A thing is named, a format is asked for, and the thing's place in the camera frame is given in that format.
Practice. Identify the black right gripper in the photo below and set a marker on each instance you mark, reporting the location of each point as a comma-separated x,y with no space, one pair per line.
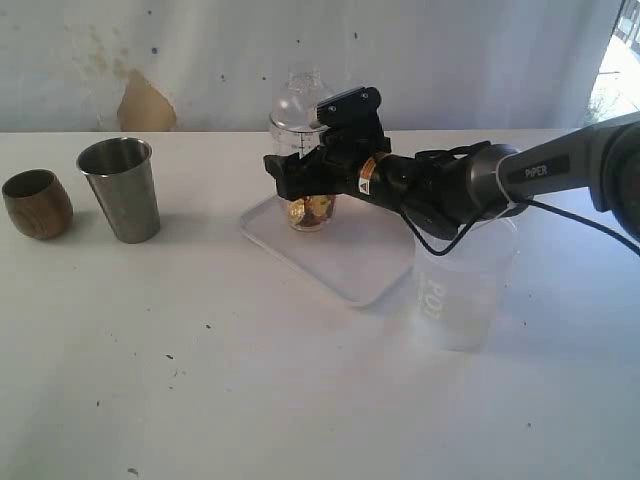
356,161

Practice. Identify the clear measuring glass jar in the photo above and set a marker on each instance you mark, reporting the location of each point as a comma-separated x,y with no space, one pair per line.
288,143

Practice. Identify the clear dome jar lid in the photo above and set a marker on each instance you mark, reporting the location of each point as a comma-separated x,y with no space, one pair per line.
292,107

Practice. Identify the stainless steel cup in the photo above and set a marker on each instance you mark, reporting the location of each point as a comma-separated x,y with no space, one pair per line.
118,170

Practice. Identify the brown wooden cup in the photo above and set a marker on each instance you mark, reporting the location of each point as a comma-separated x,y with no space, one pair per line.
37,204

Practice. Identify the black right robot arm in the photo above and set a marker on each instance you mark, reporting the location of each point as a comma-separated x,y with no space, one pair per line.
441,190

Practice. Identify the white foam tray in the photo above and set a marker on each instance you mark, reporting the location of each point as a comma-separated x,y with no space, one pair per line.
362,253

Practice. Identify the white zip tie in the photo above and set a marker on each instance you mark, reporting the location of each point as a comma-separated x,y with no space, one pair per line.
491,196

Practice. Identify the translucent plastic tub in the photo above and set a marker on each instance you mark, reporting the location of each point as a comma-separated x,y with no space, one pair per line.
457,295

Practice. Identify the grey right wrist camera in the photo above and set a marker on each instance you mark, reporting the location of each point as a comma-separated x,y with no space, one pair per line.
345,109

